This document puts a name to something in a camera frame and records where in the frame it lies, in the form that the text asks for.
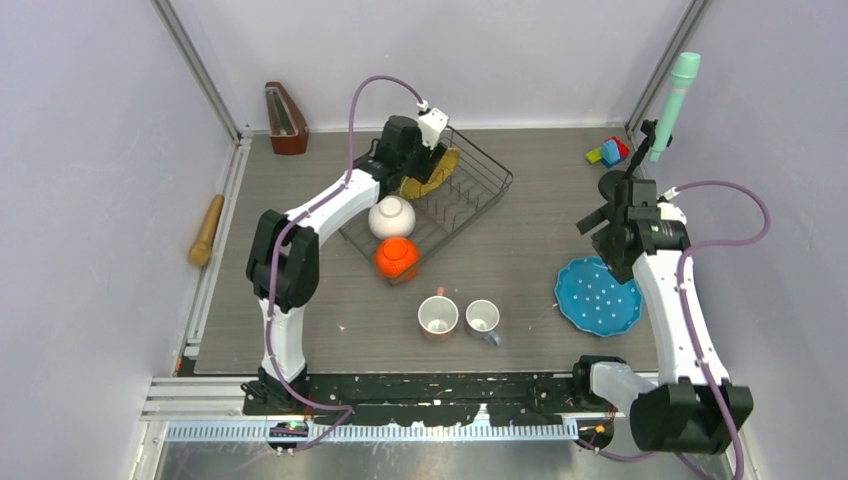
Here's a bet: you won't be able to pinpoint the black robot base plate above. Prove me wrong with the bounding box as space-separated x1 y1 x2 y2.
241 372 617 427

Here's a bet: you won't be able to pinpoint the wooden rolling pin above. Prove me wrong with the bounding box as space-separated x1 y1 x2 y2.
188 194 225 267

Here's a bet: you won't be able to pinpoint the white bowl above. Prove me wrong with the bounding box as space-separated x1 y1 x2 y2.
368 195 416 240

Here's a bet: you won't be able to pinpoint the colourful toy blocks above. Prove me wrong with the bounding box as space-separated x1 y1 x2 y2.
585 136 631 168

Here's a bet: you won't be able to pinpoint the mint green microphone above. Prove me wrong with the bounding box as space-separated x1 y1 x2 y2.
648 52 701 163

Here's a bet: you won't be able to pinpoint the white mug red handle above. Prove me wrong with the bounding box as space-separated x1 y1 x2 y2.
417 287 459 341

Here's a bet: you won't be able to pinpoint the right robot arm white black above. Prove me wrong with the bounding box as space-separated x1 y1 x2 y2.
570 178 771 457

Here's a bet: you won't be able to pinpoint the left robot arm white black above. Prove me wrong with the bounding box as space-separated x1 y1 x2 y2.
246 109 449 414

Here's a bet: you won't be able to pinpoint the brown wooden metronome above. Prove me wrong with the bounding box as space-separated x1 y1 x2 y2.
264 81 309 156

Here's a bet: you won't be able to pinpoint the black wire dish rack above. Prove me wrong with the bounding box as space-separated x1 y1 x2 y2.
340 127 513 270

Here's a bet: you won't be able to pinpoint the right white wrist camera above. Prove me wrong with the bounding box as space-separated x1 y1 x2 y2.
657 187 687 225

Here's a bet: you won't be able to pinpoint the white mug grey handle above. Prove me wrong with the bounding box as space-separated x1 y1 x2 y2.
465 299 502 346

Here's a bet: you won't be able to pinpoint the orange bowl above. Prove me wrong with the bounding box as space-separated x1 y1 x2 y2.
374 237 421 282

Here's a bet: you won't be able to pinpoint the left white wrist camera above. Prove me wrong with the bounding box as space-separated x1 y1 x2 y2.
416 100 449 150

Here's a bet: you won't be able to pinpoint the blue polka dot plate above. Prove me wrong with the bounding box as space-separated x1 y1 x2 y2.
553 256 645 338

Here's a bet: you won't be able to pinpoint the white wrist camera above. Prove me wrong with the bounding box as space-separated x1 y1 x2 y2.
416 100 449 150
657 187 687 225

